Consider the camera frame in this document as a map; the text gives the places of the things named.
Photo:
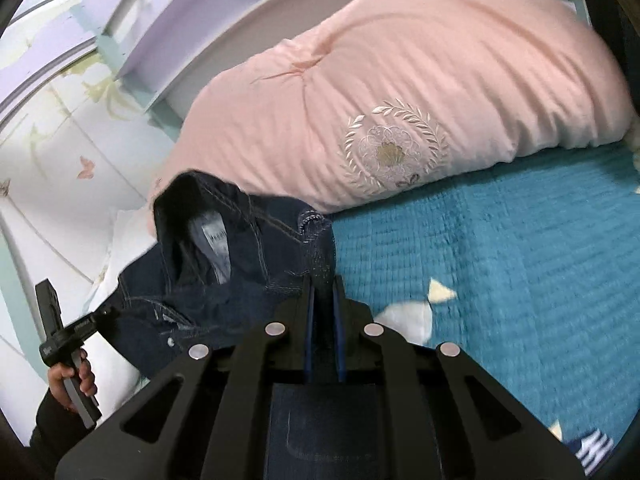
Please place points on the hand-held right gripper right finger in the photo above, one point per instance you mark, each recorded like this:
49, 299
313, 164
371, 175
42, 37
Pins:
340, 320

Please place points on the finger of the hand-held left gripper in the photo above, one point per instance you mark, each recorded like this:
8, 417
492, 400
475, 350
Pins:
97, 319

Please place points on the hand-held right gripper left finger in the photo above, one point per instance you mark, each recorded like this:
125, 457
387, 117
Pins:
309, 320

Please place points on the dark blue jeans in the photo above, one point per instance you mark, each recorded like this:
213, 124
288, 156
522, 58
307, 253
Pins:
240, 270

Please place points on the person's left forearm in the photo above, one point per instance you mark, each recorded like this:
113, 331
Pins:
55, 432

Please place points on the person's left hand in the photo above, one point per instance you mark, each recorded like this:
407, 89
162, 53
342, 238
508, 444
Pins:
56, 384

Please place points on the butterfly printed wardrobe door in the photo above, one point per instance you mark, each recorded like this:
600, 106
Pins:
60, 170

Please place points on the teal quilted bed mat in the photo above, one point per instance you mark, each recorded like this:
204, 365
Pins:
500, 270

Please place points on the pink embroidered quilt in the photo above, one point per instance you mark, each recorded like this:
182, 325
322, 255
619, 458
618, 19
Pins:
400, 85

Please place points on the lilac shelf unit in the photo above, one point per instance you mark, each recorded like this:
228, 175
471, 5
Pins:
165, 25

